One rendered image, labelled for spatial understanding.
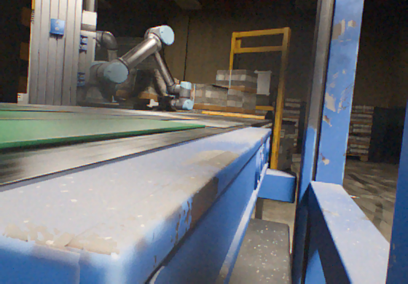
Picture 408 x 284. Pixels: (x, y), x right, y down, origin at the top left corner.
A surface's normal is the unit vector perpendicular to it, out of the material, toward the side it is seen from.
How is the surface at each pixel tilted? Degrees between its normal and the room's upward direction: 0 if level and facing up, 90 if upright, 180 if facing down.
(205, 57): 90
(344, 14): 90
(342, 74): 90
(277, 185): 90
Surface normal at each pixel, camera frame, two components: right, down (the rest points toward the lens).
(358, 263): 0.09, -0.99
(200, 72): -0.25, 0.03
